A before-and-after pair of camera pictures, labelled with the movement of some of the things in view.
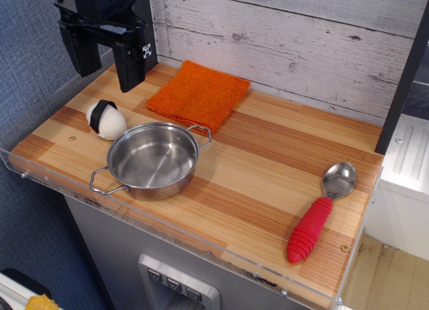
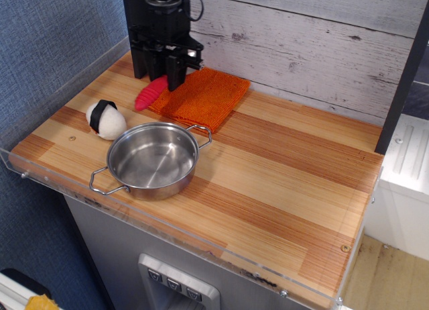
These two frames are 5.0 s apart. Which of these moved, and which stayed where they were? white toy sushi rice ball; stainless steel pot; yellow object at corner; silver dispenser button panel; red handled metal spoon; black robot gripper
Moved: red handled metal spoon; black robot gripper
Stayed: yellow object at corner; silver dispenser button panel; stainless steel pot; white toy sushi rice ball
